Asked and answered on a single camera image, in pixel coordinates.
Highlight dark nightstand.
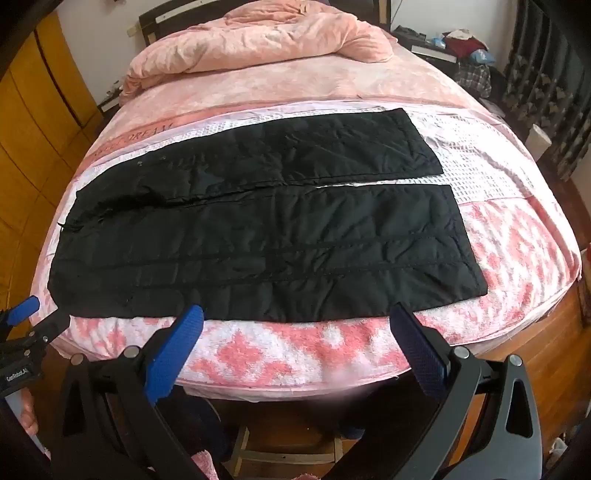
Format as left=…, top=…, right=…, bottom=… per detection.
left=96, top=80, right=126, bottom=112

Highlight white black nightstand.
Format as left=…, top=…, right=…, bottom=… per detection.
left=392, top=28, right=462, bottom=63

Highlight plaid cloth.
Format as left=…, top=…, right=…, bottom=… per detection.
left=455, top=62, right=492, bottom=99

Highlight bed with pink sheet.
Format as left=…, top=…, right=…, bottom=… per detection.
left=28, top=44, right=583, bottom=402

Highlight person's left leg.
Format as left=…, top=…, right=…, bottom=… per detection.
left=173, top=397, right=232, bottom=462

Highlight dark wooden headboard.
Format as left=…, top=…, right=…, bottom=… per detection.
left=139, top=0, right=393, bottom=43

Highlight wooden stool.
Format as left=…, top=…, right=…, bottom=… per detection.
left=231, top=425, right=345, bottom=480

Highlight pink fuzzy slipper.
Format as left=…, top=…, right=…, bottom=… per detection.
left=190, top=450, right=221, bottom=480

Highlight white bin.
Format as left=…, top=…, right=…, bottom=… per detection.
left=529, top=124, right=552, bottom=160

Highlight red cloth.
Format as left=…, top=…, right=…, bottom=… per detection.
left=443, top=30, right=488, bottom=58

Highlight blue plastic bag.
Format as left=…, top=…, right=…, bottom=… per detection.
left=468, top=48, right=497, bottom=68

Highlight black quilted pants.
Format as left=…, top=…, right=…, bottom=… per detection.
left=47, top=108, right=489, bottom=323

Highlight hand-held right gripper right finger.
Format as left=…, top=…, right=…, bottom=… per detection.
left=323, top=302, right=546, bottom=480

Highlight pink fluffy comforter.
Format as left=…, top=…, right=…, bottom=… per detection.
left=121, top=0, right=395, bottom=107

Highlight dark patterned curtain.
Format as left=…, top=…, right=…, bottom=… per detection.
left=503, top=0, right=591, bottom=181

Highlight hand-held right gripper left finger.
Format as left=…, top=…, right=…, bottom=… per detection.
left=48, top=304, right=236, bottom=480

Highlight person's left hand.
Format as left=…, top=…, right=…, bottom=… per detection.
left=13, top=391, right=41, bottom=437

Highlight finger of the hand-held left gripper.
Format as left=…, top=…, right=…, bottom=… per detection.
left=0, top=296, right=41, bottom=329
left=28, top=315, right=71, bottom=344

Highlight yellow wooden wardrobe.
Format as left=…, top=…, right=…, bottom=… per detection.
left=0, top=11, right=105, bottom=315

